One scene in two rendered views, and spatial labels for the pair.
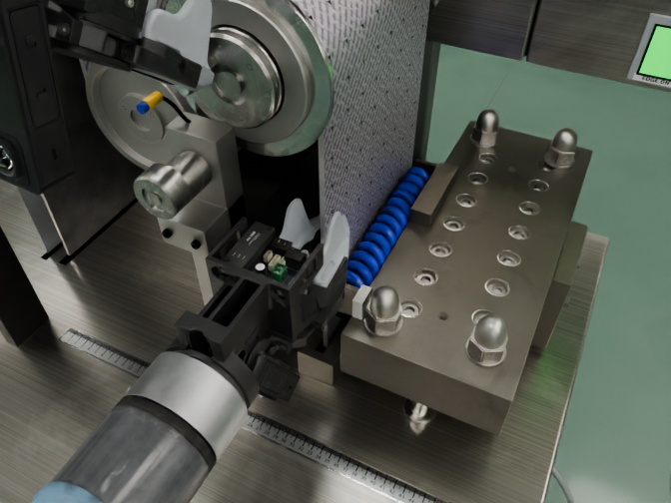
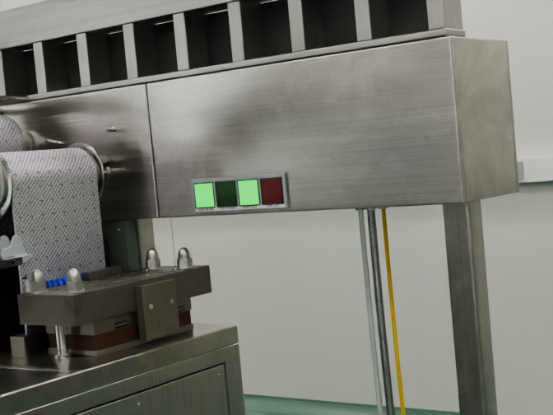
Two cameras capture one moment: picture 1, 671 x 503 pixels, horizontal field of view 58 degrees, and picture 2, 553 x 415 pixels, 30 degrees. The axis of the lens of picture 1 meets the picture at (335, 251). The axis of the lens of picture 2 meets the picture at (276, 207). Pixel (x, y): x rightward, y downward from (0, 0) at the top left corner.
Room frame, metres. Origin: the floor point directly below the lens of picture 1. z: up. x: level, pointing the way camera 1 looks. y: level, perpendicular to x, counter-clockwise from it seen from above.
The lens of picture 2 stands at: (-1.55, -0.89, 1.26)
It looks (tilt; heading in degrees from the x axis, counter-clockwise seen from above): 3 degrees down; 11
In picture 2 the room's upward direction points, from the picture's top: 5 degrees counter-clockwise
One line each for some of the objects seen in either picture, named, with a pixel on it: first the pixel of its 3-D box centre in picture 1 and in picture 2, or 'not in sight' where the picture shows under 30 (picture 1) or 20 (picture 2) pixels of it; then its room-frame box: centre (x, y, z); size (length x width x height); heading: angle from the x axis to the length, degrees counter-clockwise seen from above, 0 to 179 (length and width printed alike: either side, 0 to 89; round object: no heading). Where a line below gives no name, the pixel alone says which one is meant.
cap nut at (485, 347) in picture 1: (489, 335); (74, 280); (0.32, -0.13, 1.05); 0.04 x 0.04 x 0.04
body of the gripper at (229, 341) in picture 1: (251, 313); not in sight; (0.29, 0.06, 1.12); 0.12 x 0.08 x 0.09; 154
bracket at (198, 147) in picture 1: (213, 271); not in sight; (0.40, 0.12, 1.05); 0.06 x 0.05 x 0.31; 154
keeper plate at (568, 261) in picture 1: (559, 286); (158, 309); (0.46, -0.25, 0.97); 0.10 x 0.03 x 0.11; 154
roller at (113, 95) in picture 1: (219, 60); not in sight; (0.58, 0.12, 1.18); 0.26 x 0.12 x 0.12; 154
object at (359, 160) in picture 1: (375, 155); (61, 243); (0.50, -0.04, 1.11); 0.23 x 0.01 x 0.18; 154
